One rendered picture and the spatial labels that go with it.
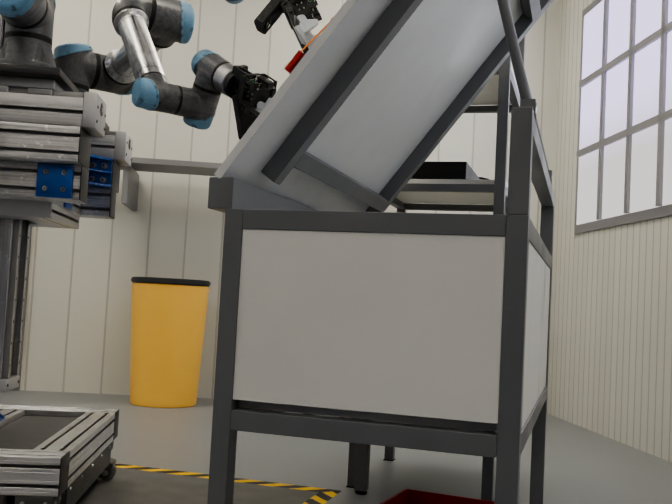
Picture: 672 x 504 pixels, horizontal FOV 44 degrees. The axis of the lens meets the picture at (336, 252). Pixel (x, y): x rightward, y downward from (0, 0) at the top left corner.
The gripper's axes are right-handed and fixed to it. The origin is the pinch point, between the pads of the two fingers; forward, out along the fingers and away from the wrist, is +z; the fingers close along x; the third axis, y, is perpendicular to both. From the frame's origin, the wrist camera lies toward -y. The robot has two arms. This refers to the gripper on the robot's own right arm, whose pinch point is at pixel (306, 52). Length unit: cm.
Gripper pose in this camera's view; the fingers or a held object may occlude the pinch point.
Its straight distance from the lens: 207.2
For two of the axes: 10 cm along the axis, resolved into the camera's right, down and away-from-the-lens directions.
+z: 3.8, 8.8, -2.8
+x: 1.3, 2.5, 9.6
